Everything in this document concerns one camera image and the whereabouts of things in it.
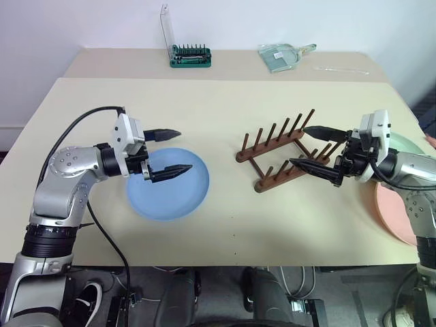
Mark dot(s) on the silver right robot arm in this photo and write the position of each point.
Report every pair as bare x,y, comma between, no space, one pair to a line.
412,167

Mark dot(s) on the dark mesh object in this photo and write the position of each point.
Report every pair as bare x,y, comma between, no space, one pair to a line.
427,112

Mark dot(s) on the dark rounded shape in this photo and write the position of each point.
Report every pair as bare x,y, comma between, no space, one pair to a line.
265,299
180,299

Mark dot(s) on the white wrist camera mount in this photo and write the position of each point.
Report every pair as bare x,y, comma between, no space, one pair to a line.
379,127
122,133

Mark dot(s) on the clear plastic strip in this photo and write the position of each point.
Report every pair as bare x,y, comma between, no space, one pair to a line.
340,69

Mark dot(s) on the brown wooden dish rack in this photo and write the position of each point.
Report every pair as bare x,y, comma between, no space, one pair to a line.
265,148

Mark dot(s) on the pale green dustpan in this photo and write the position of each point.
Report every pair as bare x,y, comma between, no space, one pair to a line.
279,58

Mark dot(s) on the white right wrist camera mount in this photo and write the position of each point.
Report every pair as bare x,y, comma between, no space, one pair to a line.
379,127

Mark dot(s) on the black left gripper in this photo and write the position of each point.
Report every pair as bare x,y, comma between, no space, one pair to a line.
134,164

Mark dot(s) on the black metal bracket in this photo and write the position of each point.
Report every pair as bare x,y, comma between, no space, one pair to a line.
310,311

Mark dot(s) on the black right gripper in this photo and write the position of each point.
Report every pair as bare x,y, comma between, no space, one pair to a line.
354,160

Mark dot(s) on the green screwdriver bit set case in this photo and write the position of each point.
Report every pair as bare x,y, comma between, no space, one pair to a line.
190,63

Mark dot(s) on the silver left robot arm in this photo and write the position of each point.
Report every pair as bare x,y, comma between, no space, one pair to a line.
64,163

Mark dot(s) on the person's bare hand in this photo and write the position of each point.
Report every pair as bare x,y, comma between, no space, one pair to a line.
432,140

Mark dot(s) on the pale green plate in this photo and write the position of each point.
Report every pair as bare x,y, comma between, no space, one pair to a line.
405,144

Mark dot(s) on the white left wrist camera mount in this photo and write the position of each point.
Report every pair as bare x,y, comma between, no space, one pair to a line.
122,133

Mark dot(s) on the salmon red plate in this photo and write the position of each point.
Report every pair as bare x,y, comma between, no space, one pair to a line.
391,211

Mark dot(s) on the blue plate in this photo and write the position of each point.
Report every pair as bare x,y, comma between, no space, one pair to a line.
177,201

